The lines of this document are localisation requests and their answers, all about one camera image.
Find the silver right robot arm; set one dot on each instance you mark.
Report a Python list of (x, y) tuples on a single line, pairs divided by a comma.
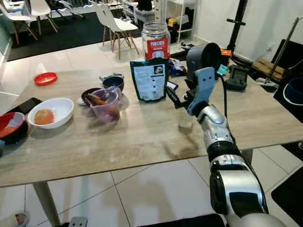
[(236, 189)]

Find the blue snack packet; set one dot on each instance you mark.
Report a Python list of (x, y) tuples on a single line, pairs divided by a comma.
[(177, 67)]

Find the dark green food pouch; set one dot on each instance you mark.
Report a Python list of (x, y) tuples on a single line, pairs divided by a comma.
[(150, 81)]

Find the black charger device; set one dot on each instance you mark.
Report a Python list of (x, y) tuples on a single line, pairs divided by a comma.
[(236, 78)]

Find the small orange item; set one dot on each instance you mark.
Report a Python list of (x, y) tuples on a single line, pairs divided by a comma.
[(226, 53)]

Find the clear jar with red label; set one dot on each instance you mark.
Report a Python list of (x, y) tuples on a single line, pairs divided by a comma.
[(155, 38)]

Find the clear purple measuring cup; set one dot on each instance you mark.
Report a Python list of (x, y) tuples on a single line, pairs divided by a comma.
[(114, 97)]

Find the dark blue bowl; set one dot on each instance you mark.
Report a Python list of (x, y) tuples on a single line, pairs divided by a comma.
[(113, 82)]

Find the small red fruit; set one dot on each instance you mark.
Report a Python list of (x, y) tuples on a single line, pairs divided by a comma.
[(112, 112)]

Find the white shelf cart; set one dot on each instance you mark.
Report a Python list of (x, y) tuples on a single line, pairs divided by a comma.
[(182, 14)]

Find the brown orange food piece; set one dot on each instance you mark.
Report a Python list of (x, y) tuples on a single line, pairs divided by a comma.
[(97, 100)]

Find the black metal stand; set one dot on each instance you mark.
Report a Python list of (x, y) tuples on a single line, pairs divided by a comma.
[(236, 23)]

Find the white chair with wooden legs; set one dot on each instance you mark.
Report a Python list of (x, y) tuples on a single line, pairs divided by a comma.
[(119, 24), (99, 12), (10, 19), (40, 9)]

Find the dark purple bowl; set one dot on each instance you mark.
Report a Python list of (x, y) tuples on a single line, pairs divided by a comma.
[(87, 92)]

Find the dark blue bucket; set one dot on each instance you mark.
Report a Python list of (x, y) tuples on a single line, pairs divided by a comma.
[(294, 92)]

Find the black floor mat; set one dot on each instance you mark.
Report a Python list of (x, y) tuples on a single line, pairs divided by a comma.
[(296, 56)]

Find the white ceramic bowl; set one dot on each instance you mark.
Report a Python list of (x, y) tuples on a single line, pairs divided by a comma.
[(62, 107)]

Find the red and black bowl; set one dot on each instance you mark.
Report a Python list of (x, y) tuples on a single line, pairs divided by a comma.
[(12, 126)]

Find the black smartphone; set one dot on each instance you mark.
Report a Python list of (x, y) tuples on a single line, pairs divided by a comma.
[(26, 105)]

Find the orange peach fruit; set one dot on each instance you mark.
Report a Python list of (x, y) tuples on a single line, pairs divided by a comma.
[(44, 116)]

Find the person foot in slipper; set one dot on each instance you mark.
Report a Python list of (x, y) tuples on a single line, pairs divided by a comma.
[(16, 218)]

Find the light grey right wrist camera mount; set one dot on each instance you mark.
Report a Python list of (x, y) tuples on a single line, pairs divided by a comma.
[(203, 90)]

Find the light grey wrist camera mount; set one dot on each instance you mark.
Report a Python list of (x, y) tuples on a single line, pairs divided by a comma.
[(203, 90), (78, 221)]

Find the light grey left wrist camera mount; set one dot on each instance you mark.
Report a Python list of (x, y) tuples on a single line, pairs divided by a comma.
[(78, 221)]

